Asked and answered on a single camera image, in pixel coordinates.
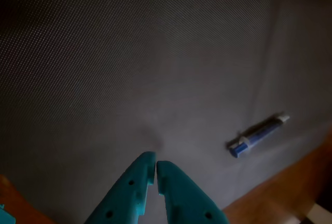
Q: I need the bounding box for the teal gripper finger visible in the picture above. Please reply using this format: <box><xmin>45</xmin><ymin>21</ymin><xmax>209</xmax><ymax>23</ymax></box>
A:
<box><xmin>84</xmin><ymin>151</ymin><xmax>156</xmax><ymax>224</ymax></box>
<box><xmin>156</xmin><ymin>160</ymin><xmax>229</xmax><ymax>224</ymax></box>

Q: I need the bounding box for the dark grey table mat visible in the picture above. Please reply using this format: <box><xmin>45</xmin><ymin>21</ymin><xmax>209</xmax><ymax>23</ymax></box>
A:
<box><xmin>0</xmin><ymin>0</ymin><xmax>332</xmax><ymax>224</ymax></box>

